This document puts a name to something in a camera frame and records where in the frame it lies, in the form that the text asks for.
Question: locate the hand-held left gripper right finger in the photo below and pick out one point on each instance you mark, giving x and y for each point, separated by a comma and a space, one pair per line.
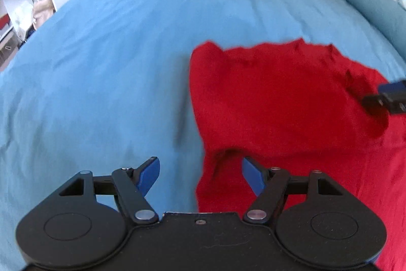
253, 176

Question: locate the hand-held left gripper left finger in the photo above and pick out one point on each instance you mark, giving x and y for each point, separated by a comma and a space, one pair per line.
148, 174

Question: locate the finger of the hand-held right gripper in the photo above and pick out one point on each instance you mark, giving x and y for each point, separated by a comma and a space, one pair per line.
387, 98

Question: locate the red knit garment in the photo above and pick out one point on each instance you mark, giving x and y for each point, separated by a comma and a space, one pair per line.
285, 119

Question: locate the teal bolster pillow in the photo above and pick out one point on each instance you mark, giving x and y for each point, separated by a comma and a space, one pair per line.
368, 4

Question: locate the blue bed sheet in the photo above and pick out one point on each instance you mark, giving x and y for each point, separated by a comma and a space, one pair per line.
104, 68

